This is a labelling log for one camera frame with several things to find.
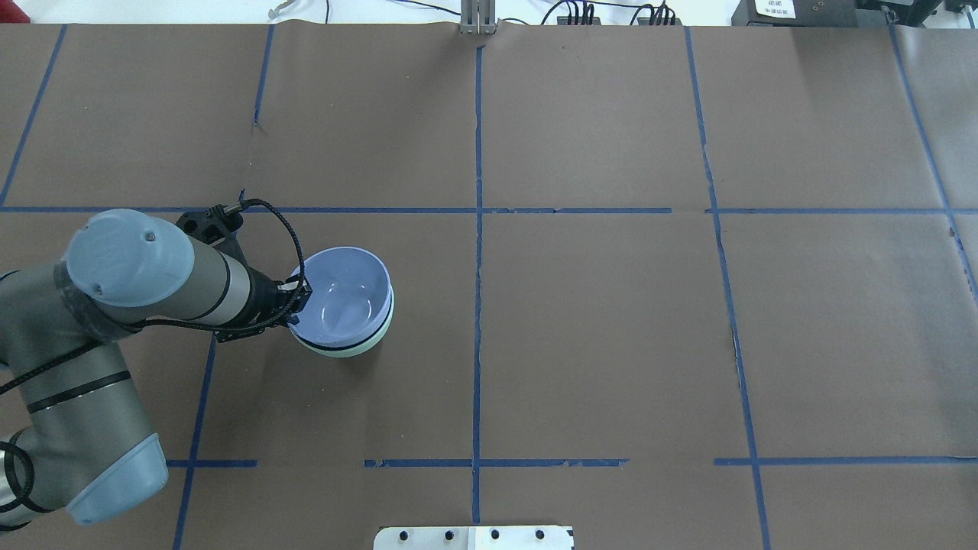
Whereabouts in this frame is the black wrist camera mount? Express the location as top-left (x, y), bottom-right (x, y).
top-left (176, 205), bottom-right (248, 266)

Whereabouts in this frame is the black braided cable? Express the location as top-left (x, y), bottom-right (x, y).
top-left (0, 199), bottom-right (306, 514)

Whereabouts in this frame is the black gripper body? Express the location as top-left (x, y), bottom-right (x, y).
top-left (247, 269), bottom-right (313, 333)

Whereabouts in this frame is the green bowl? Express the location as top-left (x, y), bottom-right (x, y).
top-left (290, 295), bottom-right (396, 358)

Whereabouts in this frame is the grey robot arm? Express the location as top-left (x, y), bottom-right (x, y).
top-left (2, 199), bottom-right (311, 535)

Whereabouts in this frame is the blue bowl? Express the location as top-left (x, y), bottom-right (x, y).
top-left (293, 247), bottom-right (394, 348)

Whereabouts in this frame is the black box with label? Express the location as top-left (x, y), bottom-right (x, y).
top-left (730, 1), bottom-right (858, 28)

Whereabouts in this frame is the white metal plate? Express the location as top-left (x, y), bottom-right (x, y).
top-left (373, 525), bottom-right (575, 549)

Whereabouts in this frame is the grey metal bracket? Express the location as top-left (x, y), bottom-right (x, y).
top-left (460, 0), bottom-right (498, 36)

